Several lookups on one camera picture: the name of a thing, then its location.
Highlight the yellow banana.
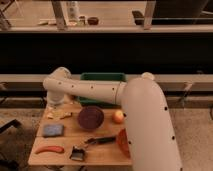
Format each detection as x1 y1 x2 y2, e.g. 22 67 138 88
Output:
47 107 72 120

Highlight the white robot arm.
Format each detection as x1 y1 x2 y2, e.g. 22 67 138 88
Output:
43 67 183 171

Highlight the white paper cup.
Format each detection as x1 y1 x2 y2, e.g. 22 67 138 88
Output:
141 72 155 80

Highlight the green plastic tray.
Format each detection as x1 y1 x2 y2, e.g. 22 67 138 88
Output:
78 72 126 108

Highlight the yellow apple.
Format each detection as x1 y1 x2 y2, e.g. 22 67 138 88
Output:
112 110 124 124

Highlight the purple bowl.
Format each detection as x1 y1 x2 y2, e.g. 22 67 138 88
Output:
77 106 104 131

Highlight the red bowl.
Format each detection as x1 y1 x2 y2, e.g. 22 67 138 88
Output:
116 129 130 158

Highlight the dark bowl on shelf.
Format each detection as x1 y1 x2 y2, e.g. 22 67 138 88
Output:
87 17 99 25

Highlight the blue sponge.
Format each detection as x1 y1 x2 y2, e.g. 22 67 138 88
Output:
42 124 64 137

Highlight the small jar on shelf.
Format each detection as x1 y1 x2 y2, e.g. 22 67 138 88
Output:
79 16 86 26

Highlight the orange carrot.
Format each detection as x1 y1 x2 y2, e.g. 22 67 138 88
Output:
35 146 64 154

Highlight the clear bottle on shelf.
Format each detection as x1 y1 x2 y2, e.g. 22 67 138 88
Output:
66 1 80 26

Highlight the black handled spatula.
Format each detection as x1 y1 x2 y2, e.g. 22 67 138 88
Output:
70 136 116 161

